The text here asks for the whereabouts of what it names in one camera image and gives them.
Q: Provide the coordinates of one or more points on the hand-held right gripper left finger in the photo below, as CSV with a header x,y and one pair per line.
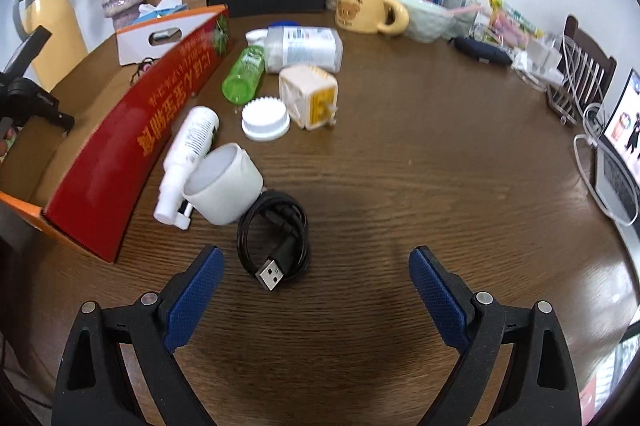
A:
x,y
195,296

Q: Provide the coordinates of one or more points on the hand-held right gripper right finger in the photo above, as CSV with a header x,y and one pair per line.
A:
x,y
440,301

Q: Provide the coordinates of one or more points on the orange red cardboard box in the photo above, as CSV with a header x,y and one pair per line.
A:
x,y
115,146

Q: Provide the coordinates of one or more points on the white round jar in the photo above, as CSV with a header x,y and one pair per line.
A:
x,y
225,196

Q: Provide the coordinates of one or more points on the white spray bottle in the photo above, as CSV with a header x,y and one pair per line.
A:
x,y
192,136

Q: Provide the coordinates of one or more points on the white serrated lid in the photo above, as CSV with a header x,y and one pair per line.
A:
x,y
265,121

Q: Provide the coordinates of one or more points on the green spray bottle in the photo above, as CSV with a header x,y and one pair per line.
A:
x,y
242,76

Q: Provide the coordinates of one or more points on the blue serrated cap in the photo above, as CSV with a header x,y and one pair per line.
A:
x,y
284,25

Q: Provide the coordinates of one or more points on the translucent cotton bud box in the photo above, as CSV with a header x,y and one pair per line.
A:
x,y
305,49

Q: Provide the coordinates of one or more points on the person's left hand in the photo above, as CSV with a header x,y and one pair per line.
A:
x,y
6,141

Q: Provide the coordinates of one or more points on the yellow thermos jug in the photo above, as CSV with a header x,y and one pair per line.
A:
x,y
50,36

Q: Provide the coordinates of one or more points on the blue tissue pack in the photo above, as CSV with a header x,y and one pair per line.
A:
x,y
160,9

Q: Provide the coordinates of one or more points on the silver laptop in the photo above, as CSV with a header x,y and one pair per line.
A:
x,y
617,176

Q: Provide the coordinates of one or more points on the navy blue pouch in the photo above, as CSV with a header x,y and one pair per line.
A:
x,y
482,50

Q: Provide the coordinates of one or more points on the white charger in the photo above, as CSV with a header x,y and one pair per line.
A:
x,y
542,54

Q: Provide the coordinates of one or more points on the clear drinking glass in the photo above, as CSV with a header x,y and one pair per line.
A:
x,y
470,26

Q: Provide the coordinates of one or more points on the pale green bowl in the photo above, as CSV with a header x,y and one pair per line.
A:
x,y
425,19

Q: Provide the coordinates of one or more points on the colourful snack packet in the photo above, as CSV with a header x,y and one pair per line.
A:
x,y
510,19

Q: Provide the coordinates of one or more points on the pink spoon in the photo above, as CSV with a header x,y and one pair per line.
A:
x,y
465,10

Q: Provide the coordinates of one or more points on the yellow bear mug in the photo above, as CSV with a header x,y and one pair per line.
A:
x,y
357,9

